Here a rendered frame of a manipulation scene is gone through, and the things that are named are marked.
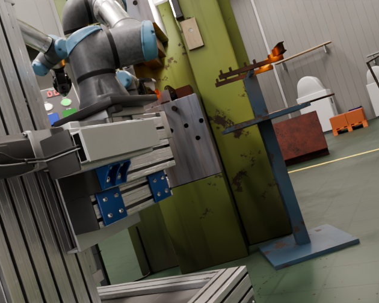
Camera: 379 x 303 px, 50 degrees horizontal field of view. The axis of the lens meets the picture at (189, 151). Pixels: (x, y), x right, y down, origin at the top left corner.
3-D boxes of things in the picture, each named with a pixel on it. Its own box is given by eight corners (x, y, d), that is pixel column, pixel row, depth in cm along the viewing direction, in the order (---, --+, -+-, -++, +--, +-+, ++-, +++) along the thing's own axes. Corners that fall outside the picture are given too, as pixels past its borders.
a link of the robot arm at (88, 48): (76, 86, 123) (63, 43, 123) (119, 74, 126) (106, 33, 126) (74, 75, 111) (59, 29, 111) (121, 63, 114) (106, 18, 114)
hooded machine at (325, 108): (343, 127, 1118) (325, 71, 1119) (340, 130, 1057) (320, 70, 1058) (314, 136, 1160) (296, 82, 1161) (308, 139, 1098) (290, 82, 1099)
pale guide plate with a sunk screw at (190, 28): (203, 44, 231) (194, 16, 231) (189, 50, 233) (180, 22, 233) (204, 45, 233) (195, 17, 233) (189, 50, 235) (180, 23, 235)
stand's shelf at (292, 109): (311, 105, 187) (310, 101, 187) (228, 131, 186) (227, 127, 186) (293, 112, 217) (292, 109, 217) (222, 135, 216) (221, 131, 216)
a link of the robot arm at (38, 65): (38, 58, 169) (50, 42, 175) (26, 68, 176) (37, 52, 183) (53, 71, 173) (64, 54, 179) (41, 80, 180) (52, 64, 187)
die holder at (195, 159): (221, 172, 215) (195, 92, 215) (155, 193, 220) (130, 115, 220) (225, 165, 270) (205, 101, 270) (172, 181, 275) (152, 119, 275)
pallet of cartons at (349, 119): (367, 126, 877) (361, 108, 878) (328, 137, 921) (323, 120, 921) (373, 121, 978) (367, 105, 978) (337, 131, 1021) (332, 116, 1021)
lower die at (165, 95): (172, 102, 223) (167, 88, 223) (138, 113, 225) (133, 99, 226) (183, 107, 264) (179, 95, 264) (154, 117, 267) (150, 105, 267)
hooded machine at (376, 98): (405, 109, 1041) (389, 61, 1042) (405, 110, 990) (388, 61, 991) (378, 117, 1073) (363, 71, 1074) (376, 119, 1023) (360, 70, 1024)
